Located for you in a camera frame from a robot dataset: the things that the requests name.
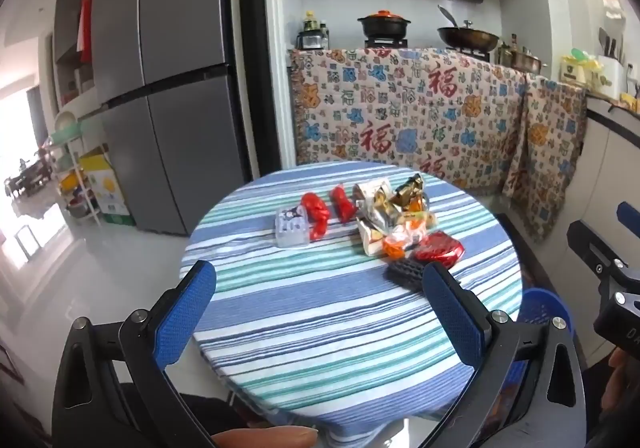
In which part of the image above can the crumpled red wrapper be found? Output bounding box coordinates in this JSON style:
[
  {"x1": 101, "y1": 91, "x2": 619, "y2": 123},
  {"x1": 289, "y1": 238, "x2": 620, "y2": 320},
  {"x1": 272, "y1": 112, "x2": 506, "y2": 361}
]
[{"x1": 300, "y1": 192, "x2": 331, "y2": 241}]

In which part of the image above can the person's left hand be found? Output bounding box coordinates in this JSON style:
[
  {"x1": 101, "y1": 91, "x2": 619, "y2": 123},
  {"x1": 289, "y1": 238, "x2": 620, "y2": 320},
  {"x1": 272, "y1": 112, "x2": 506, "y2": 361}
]
[{"x1": 211, "y1": 425, "x2": 319, "y2": 448}]

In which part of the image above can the grey refrigerator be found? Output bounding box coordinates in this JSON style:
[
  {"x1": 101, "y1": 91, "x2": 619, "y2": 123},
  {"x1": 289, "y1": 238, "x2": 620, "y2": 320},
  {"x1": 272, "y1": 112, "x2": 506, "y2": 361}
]
[{"x1": 79, "y1": 0, "x2": 252, "y2": 237}]

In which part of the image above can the cream snack packet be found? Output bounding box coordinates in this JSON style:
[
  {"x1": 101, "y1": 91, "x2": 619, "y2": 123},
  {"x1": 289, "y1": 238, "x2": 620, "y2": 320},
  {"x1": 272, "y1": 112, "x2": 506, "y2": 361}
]
[{"x1": 357, "y1": 219, "x2": 396, "y2": 257}]

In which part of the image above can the white knife holder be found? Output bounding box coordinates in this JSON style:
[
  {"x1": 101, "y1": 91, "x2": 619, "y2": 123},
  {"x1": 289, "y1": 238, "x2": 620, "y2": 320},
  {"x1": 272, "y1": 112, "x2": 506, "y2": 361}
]
[{"x1": 596, "y1": 28, "x2": 632, "y2": 96}]

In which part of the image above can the beige patterned paper carton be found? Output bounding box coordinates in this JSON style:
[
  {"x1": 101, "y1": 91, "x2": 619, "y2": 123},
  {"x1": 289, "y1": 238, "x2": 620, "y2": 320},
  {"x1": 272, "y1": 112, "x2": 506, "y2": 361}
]
[{"x1": 352, "y1": 178, "x2": 396, "y2": 209}]

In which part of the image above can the steel pot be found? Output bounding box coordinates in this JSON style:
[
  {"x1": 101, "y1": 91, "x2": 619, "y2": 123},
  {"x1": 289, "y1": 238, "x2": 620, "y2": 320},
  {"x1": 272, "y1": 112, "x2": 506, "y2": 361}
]
[{"x1": 509, "y1": 50, "x2": 547, "y2": 76}]

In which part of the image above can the striped tablecloth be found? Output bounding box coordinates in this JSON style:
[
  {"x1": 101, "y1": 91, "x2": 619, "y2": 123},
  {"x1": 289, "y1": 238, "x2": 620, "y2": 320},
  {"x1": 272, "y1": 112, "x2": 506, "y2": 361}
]
[{"x1": 179, "y1": 162, "x2": 524, "y2": 440}]

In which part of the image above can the red hanging cloth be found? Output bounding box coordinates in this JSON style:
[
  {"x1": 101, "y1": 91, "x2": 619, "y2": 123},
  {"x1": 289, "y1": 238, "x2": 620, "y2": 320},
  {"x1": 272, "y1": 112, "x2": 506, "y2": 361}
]
[{"x1": 76, "y1": 0, "x2": 94, "y2": 64}]

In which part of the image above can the white canister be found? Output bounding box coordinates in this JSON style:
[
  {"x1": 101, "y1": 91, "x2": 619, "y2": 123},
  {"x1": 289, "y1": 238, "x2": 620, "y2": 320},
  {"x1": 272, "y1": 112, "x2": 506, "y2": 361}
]
[{"x1": 559, "y1": 55, "x2": 590, "y2": 84}]

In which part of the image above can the black ribbed tray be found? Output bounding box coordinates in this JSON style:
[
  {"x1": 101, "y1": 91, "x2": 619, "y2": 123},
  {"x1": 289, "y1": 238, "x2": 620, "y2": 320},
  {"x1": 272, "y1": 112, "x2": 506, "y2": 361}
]
[{"x1": 387, "y1": 260, "x2": 426, "y2": 290}]

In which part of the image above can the shiny red packet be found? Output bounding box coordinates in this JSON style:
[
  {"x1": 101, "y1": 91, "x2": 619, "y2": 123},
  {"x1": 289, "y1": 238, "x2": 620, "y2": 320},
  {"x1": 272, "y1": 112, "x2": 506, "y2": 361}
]
[{"x1": 412, "y1": 230, "x2": 465, "y2": 267}]

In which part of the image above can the black and orange crumpled bag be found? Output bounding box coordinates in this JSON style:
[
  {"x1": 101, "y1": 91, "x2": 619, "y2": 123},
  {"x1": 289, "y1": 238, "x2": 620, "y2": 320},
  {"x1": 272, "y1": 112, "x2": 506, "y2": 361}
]
[{"x1": 391, "y1": 173, "x2": 429, "y2": 209}]

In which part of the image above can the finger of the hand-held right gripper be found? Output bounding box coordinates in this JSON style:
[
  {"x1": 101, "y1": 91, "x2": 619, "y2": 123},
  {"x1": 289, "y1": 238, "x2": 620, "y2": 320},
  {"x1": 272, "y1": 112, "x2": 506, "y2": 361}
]
[
  {"x1": 567, "y1": 220, "x2": 640, "y2": 296},
  {"x1": 616, "y1": 200, "x2": 640, "y2": 236}
]

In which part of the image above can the black gas stove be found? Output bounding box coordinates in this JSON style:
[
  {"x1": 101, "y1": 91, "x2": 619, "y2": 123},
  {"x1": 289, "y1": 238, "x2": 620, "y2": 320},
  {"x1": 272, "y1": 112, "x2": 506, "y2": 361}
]
[{"x1": 364, "y1": 35, "x2": 492, "y2": 62}]

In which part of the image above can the person's right hand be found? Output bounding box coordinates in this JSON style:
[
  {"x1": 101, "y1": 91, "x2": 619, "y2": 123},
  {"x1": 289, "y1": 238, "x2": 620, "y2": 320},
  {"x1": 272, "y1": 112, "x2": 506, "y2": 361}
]
[{"x1": 602, "y1": 347, "x2": 640, "y2": 415}]

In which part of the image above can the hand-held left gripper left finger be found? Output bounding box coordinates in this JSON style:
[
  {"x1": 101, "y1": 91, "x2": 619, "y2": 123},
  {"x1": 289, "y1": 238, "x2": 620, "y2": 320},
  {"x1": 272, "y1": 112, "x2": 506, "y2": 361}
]
[{"x1": 51, "y1": 259, "x2": 236, "y2": 448}]

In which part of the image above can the blue plastic basket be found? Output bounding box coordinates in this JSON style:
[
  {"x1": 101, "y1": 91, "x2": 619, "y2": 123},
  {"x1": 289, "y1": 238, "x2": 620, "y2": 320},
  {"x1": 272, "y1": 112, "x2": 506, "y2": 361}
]
[{"x1": 514, "y1": 288, "x2": 574, "y2": 329}]

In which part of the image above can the dark wok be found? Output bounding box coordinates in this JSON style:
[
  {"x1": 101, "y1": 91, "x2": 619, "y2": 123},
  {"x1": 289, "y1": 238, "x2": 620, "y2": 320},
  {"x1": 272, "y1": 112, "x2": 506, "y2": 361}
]
[{"x1": 437, "y1": 19, "x2": 501, "y2": 53}]

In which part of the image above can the yellow and green cardboard box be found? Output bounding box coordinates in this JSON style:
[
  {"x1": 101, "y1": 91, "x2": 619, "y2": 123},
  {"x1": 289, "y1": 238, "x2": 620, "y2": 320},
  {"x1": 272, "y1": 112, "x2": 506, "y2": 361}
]
[{"x1": 79, "y1": 153, "x2": 137, "y2": 228}]

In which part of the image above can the yellow-green plastic lid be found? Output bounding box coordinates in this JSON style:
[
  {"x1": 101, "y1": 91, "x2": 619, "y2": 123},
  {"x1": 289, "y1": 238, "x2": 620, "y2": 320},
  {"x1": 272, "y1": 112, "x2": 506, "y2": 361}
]
[{"x1": 570, "y1": 48, "x2": 602, "y2": 73}]

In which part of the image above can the silver crumpled snack bag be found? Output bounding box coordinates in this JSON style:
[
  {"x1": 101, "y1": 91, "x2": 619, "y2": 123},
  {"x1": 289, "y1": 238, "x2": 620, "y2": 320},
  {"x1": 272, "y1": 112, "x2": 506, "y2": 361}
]
[{"x1": 367, "y1": 194, "x2": 402, "y2": 225}]

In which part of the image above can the grey wall shelf unit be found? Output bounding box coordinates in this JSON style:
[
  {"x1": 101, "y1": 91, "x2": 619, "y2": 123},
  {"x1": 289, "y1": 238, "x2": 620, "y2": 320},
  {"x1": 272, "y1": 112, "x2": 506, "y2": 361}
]
[{"x1": 51, "y1": 0, "x2": 101, "y2": 111}]

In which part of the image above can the green plastic basin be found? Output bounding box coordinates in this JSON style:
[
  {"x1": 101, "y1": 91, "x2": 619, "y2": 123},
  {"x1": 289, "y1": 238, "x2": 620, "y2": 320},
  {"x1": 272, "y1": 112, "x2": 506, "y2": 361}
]
[{"x1": 52, "y1": 114, "x2": 86, "y2": 149}]

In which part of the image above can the small printed cloth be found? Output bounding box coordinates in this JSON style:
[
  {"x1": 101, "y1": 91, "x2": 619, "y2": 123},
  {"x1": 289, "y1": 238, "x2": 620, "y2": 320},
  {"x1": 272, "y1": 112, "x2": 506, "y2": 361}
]
[{"x1": 502, "y1": 75, "x2": 589, "y2": 245}]

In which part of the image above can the long red snack wrapper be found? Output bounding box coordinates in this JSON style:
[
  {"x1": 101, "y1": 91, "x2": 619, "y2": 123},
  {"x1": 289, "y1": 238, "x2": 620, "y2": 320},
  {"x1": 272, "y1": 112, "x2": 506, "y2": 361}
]
[{"x1": 328, "y1": 184, "x2": 359, "y2": 224}]

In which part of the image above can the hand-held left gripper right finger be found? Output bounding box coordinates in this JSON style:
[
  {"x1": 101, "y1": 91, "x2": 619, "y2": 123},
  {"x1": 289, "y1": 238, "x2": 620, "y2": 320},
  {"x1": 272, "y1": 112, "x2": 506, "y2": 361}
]
[{"x1": 421, "y1": 262, "x2": 588, "y2": 448}]

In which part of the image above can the white storage rack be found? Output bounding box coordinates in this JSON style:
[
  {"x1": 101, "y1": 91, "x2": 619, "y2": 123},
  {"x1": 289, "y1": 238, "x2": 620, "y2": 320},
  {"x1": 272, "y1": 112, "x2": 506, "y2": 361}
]
[{"x1": 46, "y1": 125, "x2": 104, "y2": 229}]

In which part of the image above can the large printed cloth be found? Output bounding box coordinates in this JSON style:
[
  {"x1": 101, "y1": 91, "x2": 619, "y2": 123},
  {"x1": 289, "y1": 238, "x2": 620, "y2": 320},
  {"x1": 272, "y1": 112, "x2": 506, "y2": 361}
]
[{"x1": 288, "y1": 46, "x2": 532, "y2": 195}]

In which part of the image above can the orange snack packet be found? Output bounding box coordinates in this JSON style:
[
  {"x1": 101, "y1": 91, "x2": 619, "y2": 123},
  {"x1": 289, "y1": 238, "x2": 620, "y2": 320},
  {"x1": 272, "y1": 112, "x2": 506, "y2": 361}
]
[{"x1": 382, "y1": 222, "x2": 431, "y2": 261}]

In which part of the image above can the black clay pot orange lid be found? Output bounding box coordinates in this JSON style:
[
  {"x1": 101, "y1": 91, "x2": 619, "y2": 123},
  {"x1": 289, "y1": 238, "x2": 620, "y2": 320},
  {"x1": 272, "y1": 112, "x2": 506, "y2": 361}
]
[{"x1": 357, "y1": 9, "x2": 414, "y2": 39}]

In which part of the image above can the dark oil bottle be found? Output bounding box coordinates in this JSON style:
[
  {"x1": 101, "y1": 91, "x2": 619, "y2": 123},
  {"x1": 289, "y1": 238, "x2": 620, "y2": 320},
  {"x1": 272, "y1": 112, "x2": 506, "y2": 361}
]
[{"x1": 497, "y1": 34, "x2": 521, "y2": 66}]

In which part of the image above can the small black appliance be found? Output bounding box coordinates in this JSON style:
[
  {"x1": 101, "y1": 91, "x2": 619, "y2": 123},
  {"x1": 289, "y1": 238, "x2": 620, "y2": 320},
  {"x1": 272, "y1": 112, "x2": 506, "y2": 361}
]
[{"x1": 297, "y1": 30, "x2": 329, "y2": 50}]

